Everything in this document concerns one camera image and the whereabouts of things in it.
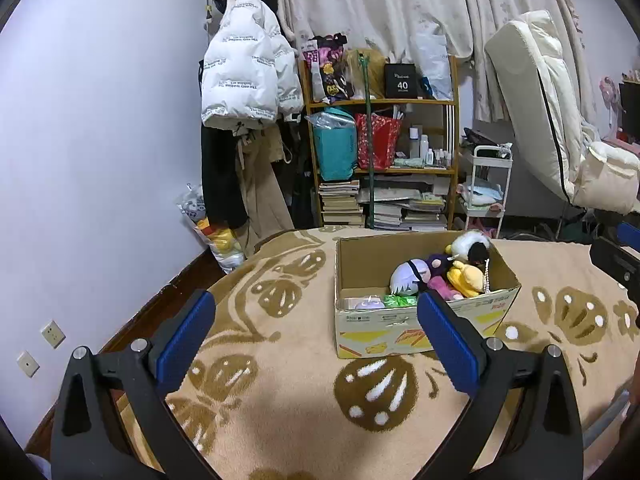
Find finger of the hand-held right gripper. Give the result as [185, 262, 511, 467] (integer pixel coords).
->
[616, 220, 640, 253]
[589, 237, 640, 311]

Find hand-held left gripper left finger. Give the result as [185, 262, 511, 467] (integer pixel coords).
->
[50, 289, 217, 480]

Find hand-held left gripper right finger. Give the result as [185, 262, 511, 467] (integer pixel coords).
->
[416, 290, 585, 480]

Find pink plush bear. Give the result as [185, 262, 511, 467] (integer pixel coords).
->
[426, 275, 466, 302]

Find cardboard box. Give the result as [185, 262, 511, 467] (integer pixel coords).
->
[334, 230, 522, 360]

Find yellow plush toy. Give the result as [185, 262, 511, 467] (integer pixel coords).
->
[446, 261, 489, 299]

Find white-haired plush doll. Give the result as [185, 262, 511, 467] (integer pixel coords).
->
[390, 259, 432, 295]

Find purple plush toy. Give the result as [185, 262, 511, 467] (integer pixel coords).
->
[425, 252, 454, 279]

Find lavender round pouch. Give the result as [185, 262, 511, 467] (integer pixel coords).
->
[346, 296, 387, 311]

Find black and white plush toy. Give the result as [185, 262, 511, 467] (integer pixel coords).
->
[445, 230, 494, 264]

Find plastic bag of toys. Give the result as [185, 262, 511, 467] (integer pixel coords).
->
[175, 182, 249, 274]

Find beige patterned blanket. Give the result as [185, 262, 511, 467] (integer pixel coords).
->
[115, 225, 640, 480]

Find pile of books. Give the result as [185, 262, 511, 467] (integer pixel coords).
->
[370, 187, 449, 233]

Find folded light blue cloths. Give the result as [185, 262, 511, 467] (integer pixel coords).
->
[460, 182, 504, 206]

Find white trolley cart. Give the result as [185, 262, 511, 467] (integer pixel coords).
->
[457, 144, 514, 239]

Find white padded chair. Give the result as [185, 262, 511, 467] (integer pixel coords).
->
[484, 10, 640, 209]

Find black hanging coat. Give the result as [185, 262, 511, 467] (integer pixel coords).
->
[201, 125, 249, 231]

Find stack of brown books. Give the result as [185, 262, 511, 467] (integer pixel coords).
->
[318, 180, 366, 227]

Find green pole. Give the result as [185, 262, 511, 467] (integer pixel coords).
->
[358, 52, 377, 231]

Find red patterned bag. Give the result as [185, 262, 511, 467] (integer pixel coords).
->
[356, 112, 404, 171]

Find teal bag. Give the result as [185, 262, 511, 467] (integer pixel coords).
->
[311, 107, 359, 182]

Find wooden shelf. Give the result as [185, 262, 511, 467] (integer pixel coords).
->
[298, 55, 461, 232]

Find clear plastic bag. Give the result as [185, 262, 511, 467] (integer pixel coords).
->
[410, 34, 454, 100]

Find black box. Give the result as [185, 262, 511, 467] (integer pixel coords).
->
[384, 62, 419, 100]

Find white puffer jacket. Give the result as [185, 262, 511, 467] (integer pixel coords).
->
[200, 0, 305, 131]

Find blonde wig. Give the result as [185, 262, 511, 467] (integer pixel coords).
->
[345, 49, 387, 99]

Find pink and black printed bag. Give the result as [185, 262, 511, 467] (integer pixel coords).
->
[302, 34, 357, 103]

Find cream floral curtain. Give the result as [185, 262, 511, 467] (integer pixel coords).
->
[270, 0, 593, 122]

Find white wall socket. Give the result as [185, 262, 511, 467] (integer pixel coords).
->
[40, 320, 67, 349]
[16, 351, 41, 379]

